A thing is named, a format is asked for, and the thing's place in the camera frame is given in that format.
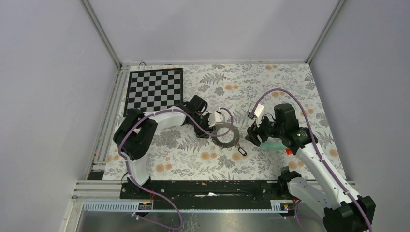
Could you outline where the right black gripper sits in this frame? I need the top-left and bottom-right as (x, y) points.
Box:
(244, 113), (285, 147)

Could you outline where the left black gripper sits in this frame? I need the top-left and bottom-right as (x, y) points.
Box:
(191, 112), (215, 138)

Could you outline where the black key tag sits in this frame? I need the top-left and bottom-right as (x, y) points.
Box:
(237, 147), (247, 156)

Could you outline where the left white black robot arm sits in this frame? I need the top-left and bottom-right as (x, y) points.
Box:
(113, 95), (224, 199)

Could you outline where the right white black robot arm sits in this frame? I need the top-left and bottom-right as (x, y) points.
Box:
(245, 103), (376, 232)

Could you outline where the teal cylindrical tool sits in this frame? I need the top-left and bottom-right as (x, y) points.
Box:
(259, 142), (287, 150)

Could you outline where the floral table mat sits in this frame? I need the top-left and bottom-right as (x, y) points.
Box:
(102, 63), (347, 182)

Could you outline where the black white checkerboard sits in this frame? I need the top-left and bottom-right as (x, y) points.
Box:
(123, 68), (183, 117)

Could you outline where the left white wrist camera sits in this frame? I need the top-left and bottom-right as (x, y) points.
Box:
(208, 111), (225, 127)

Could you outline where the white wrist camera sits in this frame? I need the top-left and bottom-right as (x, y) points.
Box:
(248, 103), (265, 119)
(208, 111), (225, 127)

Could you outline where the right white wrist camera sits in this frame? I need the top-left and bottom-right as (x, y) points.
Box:
(248, 103), (265, 119)

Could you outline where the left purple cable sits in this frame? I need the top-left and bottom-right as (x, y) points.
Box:
(117, 107), (234, 231)

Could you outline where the purple cable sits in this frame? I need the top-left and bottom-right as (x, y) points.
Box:
(249, 88), (374, 232)
(117, 107), (234, 231)

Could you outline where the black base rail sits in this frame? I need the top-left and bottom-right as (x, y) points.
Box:
(120, 180), (298, 208)

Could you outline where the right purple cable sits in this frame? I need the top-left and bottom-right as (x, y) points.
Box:
(249, 88), (374, 232)

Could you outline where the slotted cable duct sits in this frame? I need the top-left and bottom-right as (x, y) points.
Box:
(83, 199), (291, 213)

